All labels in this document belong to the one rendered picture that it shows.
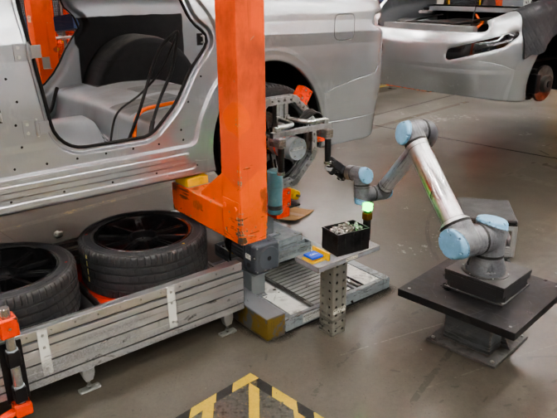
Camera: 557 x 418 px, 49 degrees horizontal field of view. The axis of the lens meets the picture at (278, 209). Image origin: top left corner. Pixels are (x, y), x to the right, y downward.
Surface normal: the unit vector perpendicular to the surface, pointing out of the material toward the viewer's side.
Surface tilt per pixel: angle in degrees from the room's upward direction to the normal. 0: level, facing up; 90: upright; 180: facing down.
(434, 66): 89
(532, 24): 88
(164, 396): 0
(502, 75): 94
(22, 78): 88
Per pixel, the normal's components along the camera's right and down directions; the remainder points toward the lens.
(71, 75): 0.62, 0.27
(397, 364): 0.00, -0.94
